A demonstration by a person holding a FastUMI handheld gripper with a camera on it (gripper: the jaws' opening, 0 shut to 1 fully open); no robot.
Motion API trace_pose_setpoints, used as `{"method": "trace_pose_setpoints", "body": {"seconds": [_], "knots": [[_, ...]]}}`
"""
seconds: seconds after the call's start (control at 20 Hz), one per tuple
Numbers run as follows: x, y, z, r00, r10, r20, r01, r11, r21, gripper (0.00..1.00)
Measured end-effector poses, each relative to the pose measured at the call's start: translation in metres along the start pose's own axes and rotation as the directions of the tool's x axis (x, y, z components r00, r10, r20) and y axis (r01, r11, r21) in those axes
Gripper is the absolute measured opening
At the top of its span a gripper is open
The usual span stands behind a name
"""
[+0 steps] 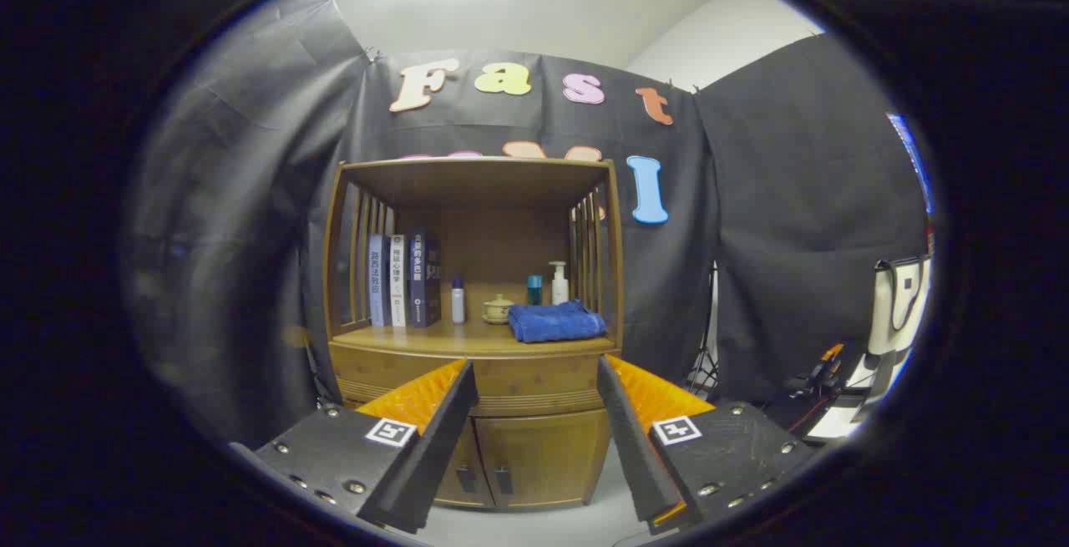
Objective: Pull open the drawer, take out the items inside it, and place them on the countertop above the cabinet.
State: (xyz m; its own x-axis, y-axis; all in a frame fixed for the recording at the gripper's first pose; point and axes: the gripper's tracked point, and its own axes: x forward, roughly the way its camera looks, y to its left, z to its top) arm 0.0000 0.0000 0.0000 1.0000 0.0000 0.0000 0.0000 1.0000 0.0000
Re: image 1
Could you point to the dark blue book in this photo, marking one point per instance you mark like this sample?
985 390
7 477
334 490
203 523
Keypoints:
422 280

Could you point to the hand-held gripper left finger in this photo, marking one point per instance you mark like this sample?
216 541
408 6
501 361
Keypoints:
434 447

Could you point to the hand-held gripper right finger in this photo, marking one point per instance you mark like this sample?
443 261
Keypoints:
639 447

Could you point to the light blue book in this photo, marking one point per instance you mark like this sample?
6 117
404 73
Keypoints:
378 280

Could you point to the beige lidded teacup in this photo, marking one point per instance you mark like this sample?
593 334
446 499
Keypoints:
499 311

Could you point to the white bottle with blue cap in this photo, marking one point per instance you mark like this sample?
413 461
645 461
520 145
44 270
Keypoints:
458 305

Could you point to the wooden cabinet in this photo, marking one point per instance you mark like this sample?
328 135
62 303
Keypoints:
501 178

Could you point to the wooden cabinet door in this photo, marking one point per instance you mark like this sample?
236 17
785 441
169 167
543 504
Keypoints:
551 455
468 455

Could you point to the wooden countertop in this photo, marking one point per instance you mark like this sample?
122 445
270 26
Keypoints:
468 338

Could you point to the white book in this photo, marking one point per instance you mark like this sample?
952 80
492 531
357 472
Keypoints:
397 280

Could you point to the blue folded towel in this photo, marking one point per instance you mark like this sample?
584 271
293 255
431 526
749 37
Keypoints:
555 323

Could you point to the white pump bottle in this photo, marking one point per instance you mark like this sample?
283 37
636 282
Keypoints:
559 288

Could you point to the teal bottle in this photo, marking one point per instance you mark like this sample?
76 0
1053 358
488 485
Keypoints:
534 290

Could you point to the black and orange tool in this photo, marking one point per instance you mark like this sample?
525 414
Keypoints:
823 372

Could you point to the white tote bag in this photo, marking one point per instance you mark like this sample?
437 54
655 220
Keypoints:
898 305

